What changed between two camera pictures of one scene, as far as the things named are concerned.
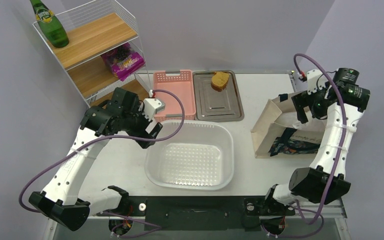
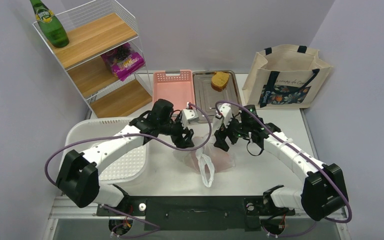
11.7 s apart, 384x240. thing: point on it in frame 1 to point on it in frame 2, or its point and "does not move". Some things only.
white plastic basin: x=200 y=156 to x=130 y=168
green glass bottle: x=52 y=28 does not move
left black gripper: x=138 y=110 to x=179 y=141
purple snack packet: x=123 y=61 does not move
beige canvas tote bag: x=281 y=113 to x=286 y=76
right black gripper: x=315 y=113 to x=222 y=134
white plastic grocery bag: x=313 y=125 to x=208 y=160
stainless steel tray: x=212 y=106 does not move
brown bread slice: x=219 y=81 does not move
